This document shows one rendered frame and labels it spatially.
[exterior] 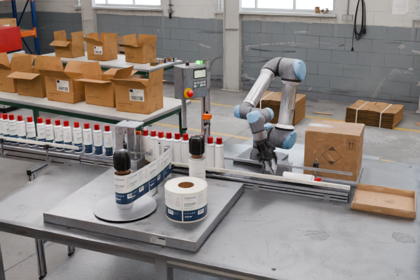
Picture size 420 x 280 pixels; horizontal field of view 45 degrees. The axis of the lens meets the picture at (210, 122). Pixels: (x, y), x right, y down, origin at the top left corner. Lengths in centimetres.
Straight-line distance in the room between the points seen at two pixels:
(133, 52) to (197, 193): 497
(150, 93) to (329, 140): 206
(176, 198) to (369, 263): 87
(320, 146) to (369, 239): 71
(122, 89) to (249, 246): 263
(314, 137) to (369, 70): 521
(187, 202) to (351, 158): 104
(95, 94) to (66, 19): 628
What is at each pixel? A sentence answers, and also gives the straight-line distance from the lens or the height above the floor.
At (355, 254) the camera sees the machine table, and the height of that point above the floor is 83.
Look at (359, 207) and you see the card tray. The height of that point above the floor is 85.
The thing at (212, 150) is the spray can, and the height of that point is 101.
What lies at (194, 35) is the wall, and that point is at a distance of 920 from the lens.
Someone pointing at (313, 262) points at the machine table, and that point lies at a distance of 223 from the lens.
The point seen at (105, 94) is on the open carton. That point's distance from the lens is 485.
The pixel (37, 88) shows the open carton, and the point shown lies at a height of 87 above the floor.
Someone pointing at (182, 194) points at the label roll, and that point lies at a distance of 233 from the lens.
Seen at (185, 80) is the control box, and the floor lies 140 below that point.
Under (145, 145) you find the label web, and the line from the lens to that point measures 303.
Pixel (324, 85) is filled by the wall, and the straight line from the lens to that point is 832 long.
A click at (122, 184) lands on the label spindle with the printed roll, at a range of 247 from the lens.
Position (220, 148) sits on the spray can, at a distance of 288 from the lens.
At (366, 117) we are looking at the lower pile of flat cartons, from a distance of 707.
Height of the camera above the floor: 198
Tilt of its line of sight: 16 degrees down
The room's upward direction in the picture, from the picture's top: 1 degrees counter-clockwise
